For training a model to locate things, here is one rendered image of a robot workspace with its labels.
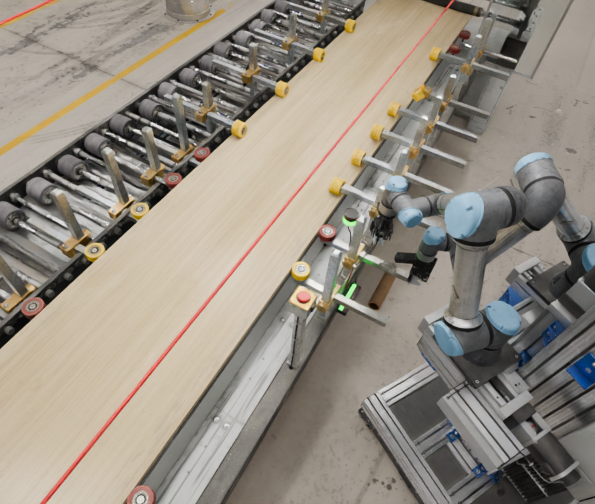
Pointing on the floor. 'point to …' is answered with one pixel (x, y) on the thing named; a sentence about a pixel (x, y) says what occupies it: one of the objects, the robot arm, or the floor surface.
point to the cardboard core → (381, 291)
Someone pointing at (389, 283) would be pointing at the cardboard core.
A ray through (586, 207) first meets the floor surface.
